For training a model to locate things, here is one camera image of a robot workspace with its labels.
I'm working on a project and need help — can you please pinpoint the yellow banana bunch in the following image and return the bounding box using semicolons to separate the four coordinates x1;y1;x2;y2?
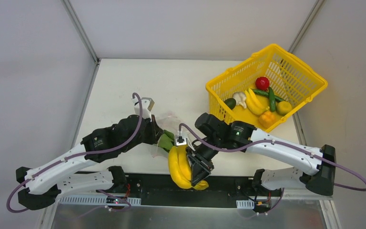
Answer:
244;90;271;116
168;145;209;190

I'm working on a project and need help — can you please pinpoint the green leaf vegetable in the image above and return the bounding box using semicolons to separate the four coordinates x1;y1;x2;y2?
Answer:
158;129;175;153

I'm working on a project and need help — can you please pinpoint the clear pink-dotted zip bag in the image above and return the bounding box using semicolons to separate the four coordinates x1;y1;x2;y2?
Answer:
150;110;181;158

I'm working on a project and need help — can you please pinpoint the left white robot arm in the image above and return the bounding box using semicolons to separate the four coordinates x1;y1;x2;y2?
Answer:
14;114;164;210

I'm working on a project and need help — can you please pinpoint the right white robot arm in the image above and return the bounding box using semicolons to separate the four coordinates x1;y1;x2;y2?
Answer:
187;113;336;196

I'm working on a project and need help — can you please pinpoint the dark green avocado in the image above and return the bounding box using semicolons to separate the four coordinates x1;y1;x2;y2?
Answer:
224;98;236;110

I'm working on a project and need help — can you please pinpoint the orange bell pepper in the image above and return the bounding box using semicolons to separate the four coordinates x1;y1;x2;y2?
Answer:
258;111;276;129

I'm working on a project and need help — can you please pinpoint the white garlic bulb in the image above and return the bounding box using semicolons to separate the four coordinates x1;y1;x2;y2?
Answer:
232;92;247;109

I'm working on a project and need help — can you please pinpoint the yellow lemon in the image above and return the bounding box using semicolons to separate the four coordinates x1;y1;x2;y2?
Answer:
276;101;293;116

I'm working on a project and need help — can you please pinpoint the red tomato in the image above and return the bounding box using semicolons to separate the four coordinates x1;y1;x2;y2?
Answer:
255;76;270;91

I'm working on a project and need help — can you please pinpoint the yellow plastic basket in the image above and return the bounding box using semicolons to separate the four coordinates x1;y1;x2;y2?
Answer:
205;44;328;132

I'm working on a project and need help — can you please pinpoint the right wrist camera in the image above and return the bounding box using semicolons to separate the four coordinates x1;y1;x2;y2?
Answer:
174;135;189;146

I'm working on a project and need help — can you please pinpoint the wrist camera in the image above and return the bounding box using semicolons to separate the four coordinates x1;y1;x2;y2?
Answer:
132;97;155;119
174;135;189;146

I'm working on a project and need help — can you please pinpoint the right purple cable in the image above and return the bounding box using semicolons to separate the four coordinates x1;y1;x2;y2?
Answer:
178;123;366;192

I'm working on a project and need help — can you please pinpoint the purple cable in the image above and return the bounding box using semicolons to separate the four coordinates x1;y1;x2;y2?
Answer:
6;92;144;214
178;123;366;192

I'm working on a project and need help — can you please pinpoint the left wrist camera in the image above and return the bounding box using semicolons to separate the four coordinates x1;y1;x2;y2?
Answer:
132;97;155;119

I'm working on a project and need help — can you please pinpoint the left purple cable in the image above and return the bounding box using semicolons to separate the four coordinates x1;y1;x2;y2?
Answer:
6;92;144;214

